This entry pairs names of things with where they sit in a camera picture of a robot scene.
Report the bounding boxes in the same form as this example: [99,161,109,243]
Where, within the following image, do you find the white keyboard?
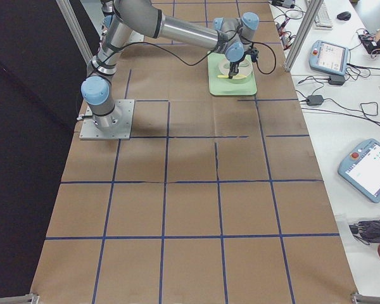
[314,3,333,30]

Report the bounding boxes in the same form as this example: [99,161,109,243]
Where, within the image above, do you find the black computer mouse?
[336,11,352,21]

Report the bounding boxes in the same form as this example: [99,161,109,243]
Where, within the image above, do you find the black braided right cable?
[91,39,276,75]

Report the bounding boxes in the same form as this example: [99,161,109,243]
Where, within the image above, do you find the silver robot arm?
[101,0,114,32]
[81,1,259,132]

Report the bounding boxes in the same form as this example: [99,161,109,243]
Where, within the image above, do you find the blue teach pendant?
[308,40,350,76]
[338,139,380,203]

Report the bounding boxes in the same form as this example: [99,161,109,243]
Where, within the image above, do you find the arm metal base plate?
[127,31,144,44]
[79,99,135,140]

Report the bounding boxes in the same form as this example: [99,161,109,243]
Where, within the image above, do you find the white round plate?
[218,59,252,82]

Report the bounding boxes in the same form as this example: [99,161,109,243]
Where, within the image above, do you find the yellow plastic fork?
[217,74,247,79]

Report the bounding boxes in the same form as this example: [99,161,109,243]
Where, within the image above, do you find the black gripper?
[228,61,239,79]

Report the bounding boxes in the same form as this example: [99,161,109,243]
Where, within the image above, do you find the black folded umbrella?
[349,219,380,245]

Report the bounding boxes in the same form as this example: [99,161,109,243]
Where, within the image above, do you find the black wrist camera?
[248,47,259,63]

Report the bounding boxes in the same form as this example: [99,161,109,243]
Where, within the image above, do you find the aluminium frame post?
[284,0,323,72]

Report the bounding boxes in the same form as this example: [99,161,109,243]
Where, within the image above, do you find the black power adapter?
[306,95,324,106]
[327,75,346,86]

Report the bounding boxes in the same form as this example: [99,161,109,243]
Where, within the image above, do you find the mint green tray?
[208,53,257,96]

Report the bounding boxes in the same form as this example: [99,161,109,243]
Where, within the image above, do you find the near blue teach pendant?
[338,139,380,203]

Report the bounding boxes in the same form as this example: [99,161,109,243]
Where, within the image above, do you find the far blue teach pendant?
[308,40,350,76]

